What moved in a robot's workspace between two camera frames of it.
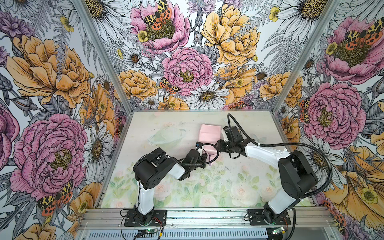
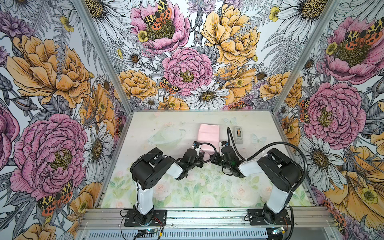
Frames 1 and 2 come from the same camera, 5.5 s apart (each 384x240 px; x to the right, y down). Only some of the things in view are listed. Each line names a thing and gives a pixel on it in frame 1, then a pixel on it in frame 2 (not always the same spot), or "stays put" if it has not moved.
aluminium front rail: [204, 219] stays put
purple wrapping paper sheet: [209, 136] stays put
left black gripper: [204, 158] stays put
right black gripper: [220, 143] -> [215, 160]
